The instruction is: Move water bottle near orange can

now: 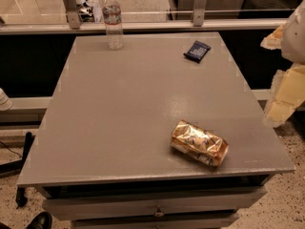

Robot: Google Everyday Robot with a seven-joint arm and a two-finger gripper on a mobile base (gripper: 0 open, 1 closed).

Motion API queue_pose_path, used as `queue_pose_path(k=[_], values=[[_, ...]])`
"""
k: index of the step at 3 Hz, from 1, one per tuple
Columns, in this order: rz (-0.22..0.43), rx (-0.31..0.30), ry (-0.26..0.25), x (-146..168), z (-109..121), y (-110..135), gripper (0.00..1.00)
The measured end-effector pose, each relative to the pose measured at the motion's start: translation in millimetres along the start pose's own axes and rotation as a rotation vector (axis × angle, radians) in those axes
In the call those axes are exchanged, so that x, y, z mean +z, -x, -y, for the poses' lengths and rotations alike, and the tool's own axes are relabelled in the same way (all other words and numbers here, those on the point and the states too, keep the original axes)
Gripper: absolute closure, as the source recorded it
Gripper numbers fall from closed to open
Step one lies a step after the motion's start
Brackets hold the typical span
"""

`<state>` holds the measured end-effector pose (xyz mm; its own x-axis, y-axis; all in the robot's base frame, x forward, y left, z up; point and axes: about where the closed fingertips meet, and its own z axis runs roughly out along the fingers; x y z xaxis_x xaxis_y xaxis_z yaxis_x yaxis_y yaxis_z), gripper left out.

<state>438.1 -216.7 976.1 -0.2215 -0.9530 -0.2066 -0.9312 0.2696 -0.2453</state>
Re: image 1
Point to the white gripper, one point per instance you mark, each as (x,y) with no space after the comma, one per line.
(294,39)

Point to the clear plastic water bottle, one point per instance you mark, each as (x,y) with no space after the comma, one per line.
(113,23)

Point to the dark blue snack packet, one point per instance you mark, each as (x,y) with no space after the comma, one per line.
(197,51)

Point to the black white object behind railing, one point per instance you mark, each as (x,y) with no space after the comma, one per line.
(89,10)

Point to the grey drawer cabinet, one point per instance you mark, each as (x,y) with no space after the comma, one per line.
(194,203)

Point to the white cylinder at left edge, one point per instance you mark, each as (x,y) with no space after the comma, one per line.
(5,102)

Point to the black shoe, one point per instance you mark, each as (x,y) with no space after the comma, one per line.
(41,221)

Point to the black chair base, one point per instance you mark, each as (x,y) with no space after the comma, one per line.
(15,167)

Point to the metal railing frame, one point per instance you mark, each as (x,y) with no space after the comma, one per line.
(54,16)

